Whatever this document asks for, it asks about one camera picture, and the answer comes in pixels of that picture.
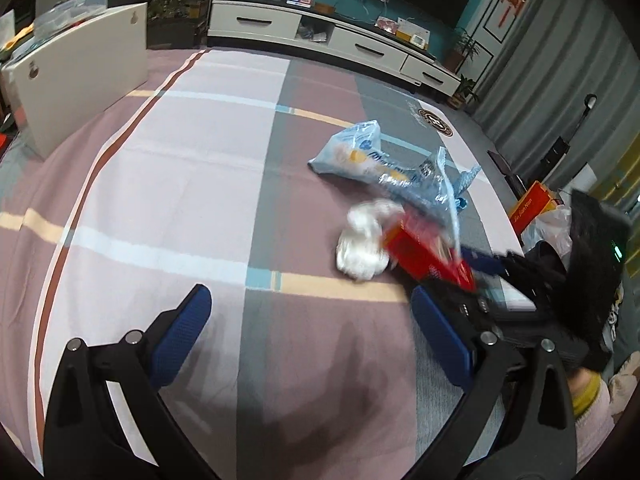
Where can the grey curtain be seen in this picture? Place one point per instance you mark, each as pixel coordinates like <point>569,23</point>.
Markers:
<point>550,60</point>

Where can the black stick vacuum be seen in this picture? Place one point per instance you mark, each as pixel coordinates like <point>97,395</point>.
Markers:
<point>565,140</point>

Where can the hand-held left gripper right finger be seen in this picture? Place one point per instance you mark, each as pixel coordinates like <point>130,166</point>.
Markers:
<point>445,345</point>

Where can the white tv cabinet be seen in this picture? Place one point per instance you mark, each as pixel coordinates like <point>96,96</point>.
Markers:
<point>265,25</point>

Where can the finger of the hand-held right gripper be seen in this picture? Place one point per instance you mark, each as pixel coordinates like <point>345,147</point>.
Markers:
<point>465,305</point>
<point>480,260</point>

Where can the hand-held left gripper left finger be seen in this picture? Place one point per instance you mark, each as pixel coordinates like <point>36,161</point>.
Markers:
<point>180,335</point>

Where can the orange red carton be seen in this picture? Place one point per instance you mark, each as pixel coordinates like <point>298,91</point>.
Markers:
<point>532,207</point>

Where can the pink box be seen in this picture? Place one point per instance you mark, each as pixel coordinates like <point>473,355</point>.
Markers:
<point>386,24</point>

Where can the clear lidded storage bin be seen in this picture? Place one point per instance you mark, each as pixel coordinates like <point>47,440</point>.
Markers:
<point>75,7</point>

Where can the red cardboard box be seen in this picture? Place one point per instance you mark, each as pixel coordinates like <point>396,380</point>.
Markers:
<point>425,255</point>

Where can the clear blue plastic wrapper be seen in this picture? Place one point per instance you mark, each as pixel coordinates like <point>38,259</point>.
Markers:
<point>435,190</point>

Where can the person's right forearm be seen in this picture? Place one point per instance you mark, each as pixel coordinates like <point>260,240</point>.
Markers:
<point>595,420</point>

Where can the bushy potted plant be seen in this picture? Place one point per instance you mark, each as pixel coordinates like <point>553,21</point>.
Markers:
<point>175,5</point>

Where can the brown box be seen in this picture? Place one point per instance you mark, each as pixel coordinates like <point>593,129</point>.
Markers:
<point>324,8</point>

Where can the white wooden board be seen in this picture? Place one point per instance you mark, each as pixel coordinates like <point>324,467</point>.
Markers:
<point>75,75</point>

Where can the small potted plant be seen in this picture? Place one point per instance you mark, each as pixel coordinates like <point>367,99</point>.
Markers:
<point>465,92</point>

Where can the striped pink grey bedspread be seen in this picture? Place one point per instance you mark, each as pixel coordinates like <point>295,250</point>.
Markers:
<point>200,185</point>

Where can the tall potted plant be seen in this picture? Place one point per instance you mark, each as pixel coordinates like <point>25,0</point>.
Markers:
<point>467,50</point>

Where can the white plastic bag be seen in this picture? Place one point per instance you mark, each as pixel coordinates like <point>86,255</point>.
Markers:
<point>550,230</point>

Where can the blue printed plastic bag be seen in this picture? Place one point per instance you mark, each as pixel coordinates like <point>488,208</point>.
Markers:
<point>350,152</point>

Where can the white and yellow box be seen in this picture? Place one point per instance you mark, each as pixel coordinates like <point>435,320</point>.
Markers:
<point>412,35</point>

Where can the crumpled white silver wrapper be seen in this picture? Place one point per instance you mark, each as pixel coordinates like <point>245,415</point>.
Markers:
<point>362,247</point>

